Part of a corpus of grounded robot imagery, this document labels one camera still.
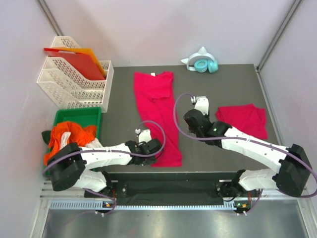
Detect pink t shirt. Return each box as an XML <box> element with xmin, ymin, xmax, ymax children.
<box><xmin>215</xmin><ymin>104</ymin><xmax>268</xmax><ymax>140</ymax></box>
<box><xmin>133</xmin><ymin>72</ymin><xmax>182</xmax><ymax>167</ymax></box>

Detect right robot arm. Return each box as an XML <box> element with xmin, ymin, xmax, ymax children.
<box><xmin>183</xmin><ymin>109</ymin><xmax>312</xmax><ymax>198</ymax></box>

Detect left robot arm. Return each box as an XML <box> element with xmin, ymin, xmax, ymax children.
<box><xmin>47</xmin><ymin>138</ymin><xmax>162</xmax><ymax>197</ymax></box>

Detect folded pink t shirt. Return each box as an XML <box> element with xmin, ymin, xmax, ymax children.
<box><xmin>215</xmin><ymin>104</ymin><xmax>268</xmax><ymax>140</ymax></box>

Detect white t shirt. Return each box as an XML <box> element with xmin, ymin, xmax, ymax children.
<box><xmin>60</xmin><ymin>131</ymin><xmax>103</xmax><ymax>149</ymax></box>

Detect teal cat ear headphones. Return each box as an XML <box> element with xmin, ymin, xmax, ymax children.
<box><xmin>181</xmin><ymin>47</ymin><xmax>218</xmax><ymax>73</ymax></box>

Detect green plastic bin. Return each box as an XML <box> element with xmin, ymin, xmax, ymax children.
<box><xmin>42</xmin><ymin>107</ymin><xmax>103</xmax><ymax>179</ymax></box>

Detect orange t shirt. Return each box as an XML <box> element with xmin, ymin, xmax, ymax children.
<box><xmin>44</xmin><ymin>121</ymin><xmax>97</xmax><ymax>166</ymax></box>

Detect white file organizer rack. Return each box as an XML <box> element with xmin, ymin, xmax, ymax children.
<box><xmin>36</xmin><ymin>36</ymin><xmax>114</xmax><ymax>110</ymax></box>

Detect dark green cloth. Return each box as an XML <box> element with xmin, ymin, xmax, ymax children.
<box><xmin>41</xmin><ymin>130</ymin><xmax>52</xmax><ymax>145</ymax></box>

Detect red orange folder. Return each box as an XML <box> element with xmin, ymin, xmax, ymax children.
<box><xmin>44</xmin><ymin>48</ymin><xmax>106</xmax><ymax>81</ymax></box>

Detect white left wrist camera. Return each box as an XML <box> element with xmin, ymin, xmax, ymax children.
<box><xmin>135</xmin><ymin>128</ymin><xmax>152</xmax><ymax>143</ymax></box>

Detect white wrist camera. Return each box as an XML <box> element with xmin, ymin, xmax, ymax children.
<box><xmin>191</xmin><ymin>96</ymin><xmax>209</xmax><ymax>116</ymax></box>
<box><xmin>135</xmin><ymin>128</ymin><xmax>152</xmax><ymax>143</ymax></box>

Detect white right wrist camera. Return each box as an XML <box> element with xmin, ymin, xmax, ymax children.
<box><xmin>191</xmin><ymin>96</ymin><xmax>209</xmax><ymax>116</ymax></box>

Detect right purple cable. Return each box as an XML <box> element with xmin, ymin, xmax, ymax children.
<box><xmin>172</xmin><ymin>92</ymin><xmax>317</xmax><ymax>216</ymax></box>

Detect purple cable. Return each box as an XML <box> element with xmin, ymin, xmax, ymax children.
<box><xmin>41</xmin><ymin>120</ymin><xmax>166</xmax><ymax>215</ymax></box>
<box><xmin>172</xmin><ymin>92</ymin><xmax>317</xmax><ymax>216</ymax></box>

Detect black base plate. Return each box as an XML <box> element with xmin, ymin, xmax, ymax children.
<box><xmin>83</xmin><ymin>172</ymin><xmax>262</xmax><ymax>206</ymax></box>

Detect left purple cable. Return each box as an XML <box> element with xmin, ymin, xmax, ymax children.
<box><xmin>41</xmin><ymin>120</ymin><xmax>166</xmax><ymax>215</ymax></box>

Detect grey cable duct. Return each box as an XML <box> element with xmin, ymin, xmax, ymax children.
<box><xmin>50</xmin><ymin>200</ymin><xmax>247</xmax><ymax>211</ymax></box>

